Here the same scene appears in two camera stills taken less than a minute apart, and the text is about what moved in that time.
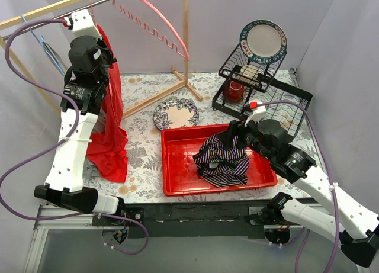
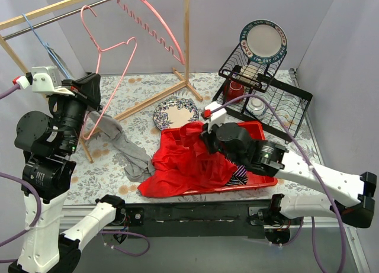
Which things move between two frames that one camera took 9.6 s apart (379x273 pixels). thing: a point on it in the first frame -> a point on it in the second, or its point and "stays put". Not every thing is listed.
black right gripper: [234, 132] -> [208, 140]
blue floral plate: [176, 112] stays put
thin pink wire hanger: [91, 6] -> [99, 51]
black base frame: [199, 218] stays put
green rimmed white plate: [263, 41] stays put
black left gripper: [107, 54] -> [83, 94]
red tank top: [108, 149] -> [183, 164]
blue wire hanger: [48, 50] stays put
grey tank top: [90, 170] -> [138, 167]
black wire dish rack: [246, 81] stays put
